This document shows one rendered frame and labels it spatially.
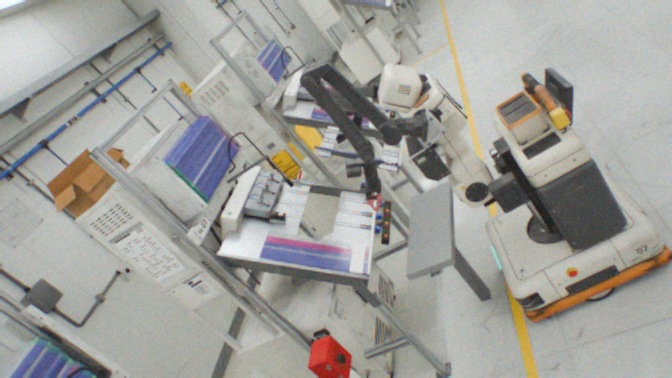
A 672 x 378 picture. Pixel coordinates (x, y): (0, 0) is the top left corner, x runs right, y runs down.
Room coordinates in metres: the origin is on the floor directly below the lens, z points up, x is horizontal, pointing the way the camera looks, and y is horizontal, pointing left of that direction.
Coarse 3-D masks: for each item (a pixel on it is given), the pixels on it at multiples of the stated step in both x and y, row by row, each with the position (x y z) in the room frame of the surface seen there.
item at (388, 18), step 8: (400, 0) 8.28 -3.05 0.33; (352, 8) 8.57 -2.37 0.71; (360, 8) 7.88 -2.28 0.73; (368, 8) 8.02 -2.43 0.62; (392, 8) 8.01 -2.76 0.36; (408, 8) 7.54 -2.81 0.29; (416, 8) 8.19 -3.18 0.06; (360, 16) 7.96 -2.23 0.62; (368, 16) 7.85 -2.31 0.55; (384, 16) 7.75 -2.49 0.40; (392, 16) 7.70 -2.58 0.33; (400, 16) 8.23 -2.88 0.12; (360, 24) 7.93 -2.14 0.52; (392, 24) 7.74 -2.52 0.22; (416, 24) 7.53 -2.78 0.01; (392, 32) 7.77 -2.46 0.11; (400, 32) 7.77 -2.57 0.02
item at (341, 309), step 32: (288, 288) 2.48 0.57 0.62; (320, 288) 2.24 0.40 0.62; (352, 288) 2.27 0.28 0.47; (384, 288) 2.49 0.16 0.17; (288, 320) 2.21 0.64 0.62; (320, 320) 2.02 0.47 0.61; (352, 320) 2.09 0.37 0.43; (384, 320) 2.28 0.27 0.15; (256, 352) 2.25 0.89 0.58; (288, 352) 2.17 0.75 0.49; (352, 352) 2.03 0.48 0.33
